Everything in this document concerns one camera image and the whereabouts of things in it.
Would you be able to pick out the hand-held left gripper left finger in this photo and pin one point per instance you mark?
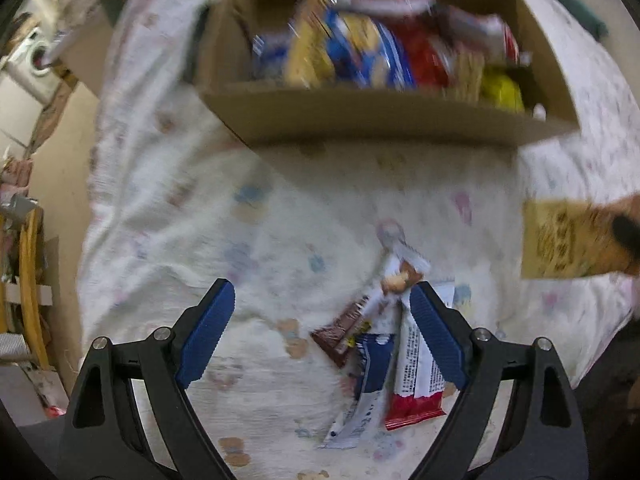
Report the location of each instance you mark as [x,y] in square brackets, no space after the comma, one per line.
[207,330]

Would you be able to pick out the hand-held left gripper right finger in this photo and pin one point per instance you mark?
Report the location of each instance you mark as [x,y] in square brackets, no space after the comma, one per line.
[437,330]

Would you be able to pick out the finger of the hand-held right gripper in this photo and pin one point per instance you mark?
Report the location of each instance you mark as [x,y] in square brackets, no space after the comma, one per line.
[627,232]

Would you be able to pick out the pale yellow printed snack packet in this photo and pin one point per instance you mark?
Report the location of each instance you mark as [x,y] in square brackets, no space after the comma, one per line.
[560,240]

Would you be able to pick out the brown and white snack packet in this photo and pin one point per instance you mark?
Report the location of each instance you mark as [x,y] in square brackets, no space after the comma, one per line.
[345,332]

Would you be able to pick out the cardboard box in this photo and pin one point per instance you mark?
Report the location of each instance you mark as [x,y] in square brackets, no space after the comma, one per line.
[375,120]

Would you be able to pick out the red and white snack packet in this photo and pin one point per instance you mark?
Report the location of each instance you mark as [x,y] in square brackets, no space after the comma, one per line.
[415,360]

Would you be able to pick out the blue and white slim packet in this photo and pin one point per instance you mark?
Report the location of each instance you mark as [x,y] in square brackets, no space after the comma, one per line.
[372,370]

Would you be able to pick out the white printed bed sheet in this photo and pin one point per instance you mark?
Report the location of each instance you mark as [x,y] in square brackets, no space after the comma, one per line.
[200,210]

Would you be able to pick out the yellow hoop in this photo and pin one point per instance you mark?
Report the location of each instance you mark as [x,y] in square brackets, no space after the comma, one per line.
[27,270]

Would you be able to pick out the pile of mixed snack packs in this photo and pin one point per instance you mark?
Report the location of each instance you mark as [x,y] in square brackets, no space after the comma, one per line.
[360,50]

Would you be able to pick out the white washing machine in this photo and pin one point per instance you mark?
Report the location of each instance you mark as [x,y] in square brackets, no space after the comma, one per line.
[40,55]

